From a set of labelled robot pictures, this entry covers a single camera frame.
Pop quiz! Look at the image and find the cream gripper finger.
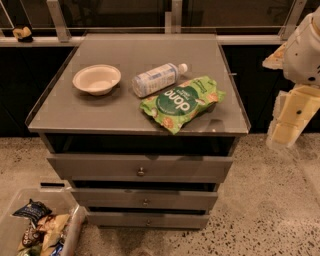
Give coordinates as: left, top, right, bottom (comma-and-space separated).
262, 43, 286, 70

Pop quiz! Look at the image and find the grey middle drawer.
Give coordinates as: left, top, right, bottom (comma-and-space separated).
71, 189, 218, 211

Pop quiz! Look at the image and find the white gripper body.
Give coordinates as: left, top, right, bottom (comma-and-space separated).
266, 84, 320, 148

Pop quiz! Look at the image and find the grey bottom drawer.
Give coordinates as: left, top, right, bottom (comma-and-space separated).
87, 212, 209, 229

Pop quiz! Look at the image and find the grey drawer cabinet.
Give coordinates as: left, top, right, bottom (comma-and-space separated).
26, 34, 250, 216

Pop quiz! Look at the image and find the dark blue snack bag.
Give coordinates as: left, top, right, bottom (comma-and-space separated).
13, 199, 52, 227

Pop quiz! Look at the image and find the yellow chip bag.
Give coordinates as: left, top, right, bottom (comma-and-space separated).
37, 214, 70, 256

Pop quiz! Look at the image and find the metal railing frame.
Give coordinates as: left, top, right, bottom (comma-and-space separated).
0, 0, 320, 47

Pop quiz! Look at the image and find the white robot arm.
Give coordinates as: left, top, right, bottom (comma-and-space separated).
262, 7, 320, 147

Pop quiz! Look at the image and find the grey top drawer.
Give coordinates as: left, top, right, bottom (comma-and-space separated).
48, 154, 232, 183

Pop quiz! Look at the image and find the clear plastic water bottle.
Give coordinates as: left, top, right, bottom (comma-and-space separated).
132, 63, 188, 98

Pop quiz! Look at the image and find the brown snack bag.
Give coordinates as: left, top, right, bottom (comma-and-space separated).
18, 224, 43, 250

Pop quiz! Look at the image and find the green snack bag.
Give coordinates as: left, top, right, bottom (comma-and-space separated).
140, 76, 226, 134

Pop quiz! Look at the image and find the white paper bowl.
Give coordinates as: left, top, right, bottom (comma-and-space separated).
72, 64, 121, 96

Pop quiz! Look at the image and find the grey drawer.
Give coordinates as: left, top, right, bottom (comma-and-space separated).
71, 189, 218, 211
48, 154, 232, 183
87, 212, 209, 229

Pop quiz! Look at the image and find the small yellow black object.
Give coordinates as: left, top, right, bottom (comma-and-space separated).
13, 26, 33, 42

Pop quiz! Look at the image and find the clear plastic storage bin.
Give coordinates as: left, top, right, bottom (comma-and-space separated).
0, 188, 85, 256

